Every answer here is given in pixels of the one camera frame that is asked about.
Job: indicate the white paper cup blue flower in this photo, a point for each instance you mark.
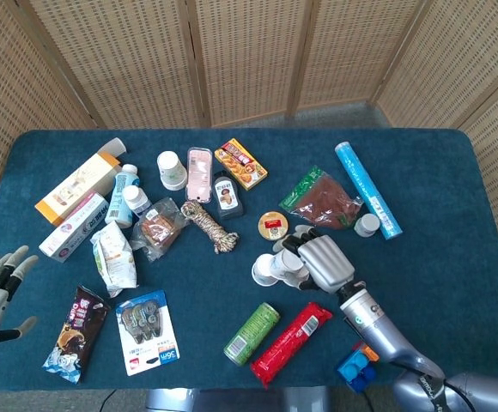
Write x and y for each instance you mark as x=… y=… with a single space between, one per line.
x=262 y=268

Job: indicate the small white jar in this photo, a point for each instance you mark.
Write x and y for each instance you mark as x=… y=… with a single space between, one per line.
x=367 y=224

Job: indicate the brown ice cream wrapper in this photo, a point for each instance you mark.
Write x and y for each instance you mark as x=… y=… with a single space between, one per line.
x=77 y=330

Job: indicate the white snack bag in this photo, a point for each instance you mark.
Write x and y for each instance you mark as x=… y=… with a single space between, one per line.
x=113 y=257

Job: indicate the grey robot torso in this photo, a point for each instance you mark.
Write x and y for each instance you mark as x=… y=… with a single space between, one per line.
x=232 y=401

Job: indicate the white pill bottle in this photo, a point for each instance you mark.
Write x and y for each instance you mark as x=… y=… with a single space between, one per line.
x=135 y=199

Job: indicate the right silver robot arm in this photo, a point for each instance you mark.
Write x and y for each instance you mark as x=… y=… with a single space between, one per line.
x=373 y=317

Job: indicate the bread in clear bag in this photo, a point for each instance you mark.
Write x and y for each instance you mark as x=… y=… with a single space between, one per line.
x=159 y=227

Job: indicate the pink packaged item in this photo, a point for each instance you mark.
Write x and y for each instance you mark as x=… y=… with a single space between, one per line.
x=199 y=173

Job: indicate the white paper cup blue print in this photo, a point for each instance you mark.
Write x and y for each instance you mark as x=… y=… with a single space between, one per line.
x=285 y=262

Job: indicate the white pink toothpaste box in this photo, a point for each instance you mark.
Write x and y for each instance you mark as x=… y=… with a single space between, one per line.
x=73 y=229

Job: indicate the light blue drink bottle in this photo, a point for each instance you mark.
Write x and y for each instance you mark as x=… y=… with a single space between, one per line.
x=118 y=201

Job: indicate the woven bamboo folding screen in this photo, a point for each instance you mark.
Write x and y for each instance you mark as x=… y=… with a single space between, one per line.
x=249 y=56

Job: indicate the brown powder bag green header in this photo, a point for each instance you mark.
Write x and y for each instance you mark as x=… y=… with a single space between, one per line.
x=324 y=201

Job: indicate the correction tape blister card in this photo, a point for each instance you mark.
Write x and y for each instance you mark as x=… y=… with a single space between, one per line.
x=146 y=330

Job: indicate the blue felt table cover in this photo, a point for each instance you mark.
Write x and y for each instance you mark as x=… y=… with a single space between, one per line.
x=214 y=274

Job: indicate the black mushroom sauce bottle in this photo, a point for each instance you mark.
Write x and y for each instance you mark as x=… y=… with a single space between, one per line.
x=227 y=195

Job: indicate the yellow curry box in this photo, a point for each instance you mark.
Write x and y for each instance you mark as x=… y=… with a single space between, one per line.
x=240 y=163

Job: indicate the blue wrapped roll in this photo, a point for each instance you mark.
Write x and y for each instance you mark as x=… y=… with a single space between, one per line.
x=367 y=189

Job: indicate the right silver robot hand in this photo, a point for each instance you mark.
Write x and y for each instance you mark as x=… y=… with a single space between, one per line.
x=326 y=262

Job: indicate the red biscuit pack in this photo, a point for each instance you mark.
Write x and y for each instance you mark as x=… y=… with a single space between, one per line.
x=292 y=343

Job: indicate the green drink can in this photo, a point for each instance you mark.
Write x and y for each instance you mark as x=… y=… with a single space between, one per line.
x=251 y=335

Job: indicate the colourful toy building blocks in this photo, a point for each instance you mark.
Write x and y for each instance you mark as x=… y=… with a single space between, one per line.
x=354 y=371

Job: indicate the orange and cream long box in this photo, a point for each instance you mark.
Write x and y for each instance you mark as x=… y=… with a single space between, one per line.
x=77 y=184

